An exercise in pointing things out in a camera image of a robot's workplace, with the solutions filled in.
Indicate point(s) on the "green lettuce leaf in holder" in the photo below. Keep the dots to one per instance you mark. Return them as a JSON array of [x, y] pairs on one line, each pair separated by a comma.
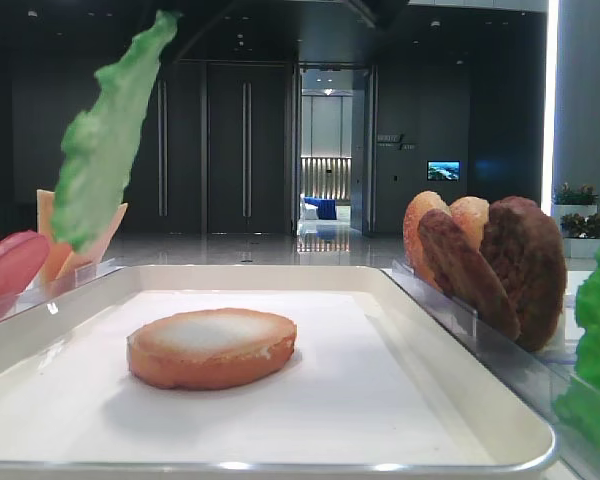
[[580, 405]]

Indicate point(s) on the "front brown meat patty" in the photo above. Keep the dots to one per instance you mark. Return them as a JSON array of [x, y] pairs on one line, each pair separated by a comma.
[[461, 271]]

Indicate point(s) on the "white rectangular tray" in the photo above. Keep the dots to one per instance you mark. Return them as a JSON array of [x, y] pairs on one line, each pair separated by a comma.
[[520, 444]]

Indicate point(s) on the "clear acrylic right holder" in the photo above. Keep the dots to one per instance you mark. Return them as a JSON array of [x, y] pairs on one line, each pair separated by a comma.
[[545, 381]]

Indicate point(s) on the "bread slice in holder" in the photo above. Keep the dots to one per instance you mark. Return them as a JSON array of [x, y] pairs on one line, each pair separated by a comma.
[[470, 214], [416, 209]]

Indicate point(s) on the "large rear brown meat patty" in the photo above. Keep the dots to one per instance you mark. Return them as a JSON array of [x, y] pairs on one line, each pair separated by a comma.
[[524, 247]]

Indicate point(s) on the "potted plants in white planter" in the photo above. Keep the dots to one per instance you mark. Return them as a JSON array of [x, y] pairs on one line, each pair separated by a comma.
[[575, 210]]

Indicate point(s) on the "wall screen display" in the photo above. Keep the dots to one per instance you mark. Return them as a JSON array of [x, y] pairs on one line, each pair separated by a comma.
[[443, 170]]

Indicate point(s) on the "right bread slice in holder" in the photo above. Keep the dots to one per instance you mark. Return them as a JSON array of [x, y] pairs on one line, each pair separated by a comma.
[[470, 214]]

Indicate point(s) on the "upright orange cheese slice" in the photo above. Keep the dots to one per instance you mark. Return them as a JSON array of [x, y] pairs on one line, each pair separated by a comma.
[[45, 200]]

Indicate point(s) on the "dark double door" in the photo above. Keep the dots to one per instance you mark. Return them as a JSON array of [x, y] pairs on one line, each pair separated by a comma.
[[246, 147], [165, 193]]

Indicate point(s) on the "clear acrylic holder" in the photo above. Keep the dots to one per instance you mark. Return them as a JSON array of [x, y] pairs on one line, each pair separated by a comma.
[[38, 293], [545, 381]]

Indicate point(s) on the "right dark double door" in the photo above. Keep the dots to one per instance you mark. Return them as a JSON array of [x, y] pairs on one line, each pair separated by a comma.
[[246, 147]]

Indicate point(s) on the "blue sofa in far room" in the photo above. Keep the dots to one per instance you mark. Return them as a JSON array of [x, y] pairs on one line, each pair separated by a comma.
[[326, 208]]

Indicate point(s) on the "clear acrylic left holder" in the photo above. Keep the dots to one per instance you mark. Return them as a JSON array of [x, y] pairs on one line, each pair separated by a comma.
[[38, 293]]

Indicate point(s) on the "leaning orange cheese slice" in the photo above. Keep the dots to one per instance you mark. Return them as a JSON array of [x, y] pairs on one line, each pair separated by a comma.
[[105, 240]]

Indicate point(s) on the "round bread slice on tray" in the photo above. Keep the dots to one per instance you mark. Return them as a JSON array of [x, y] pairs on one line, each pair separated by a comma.
[[211, 349]]

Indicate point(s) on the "green lettuce leaf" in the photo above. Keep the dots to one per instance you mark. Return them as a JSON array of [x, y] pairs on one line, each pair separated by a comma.
[[580, 405], [101, 143]]

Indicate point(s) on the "white paper tray liner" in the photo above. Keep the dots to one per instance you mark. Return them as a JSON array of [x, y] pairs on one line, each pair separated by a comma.
[[342, 398]]

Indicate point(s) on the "left dark double door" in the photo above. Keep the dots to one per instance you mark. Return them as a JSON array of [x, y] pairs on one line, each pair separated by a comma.
[[165, 193]]

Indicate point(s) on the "left bread slice in holder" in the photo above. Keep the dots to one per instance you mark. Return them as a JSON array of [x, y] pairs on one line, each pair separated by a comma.
[[416, 209]]

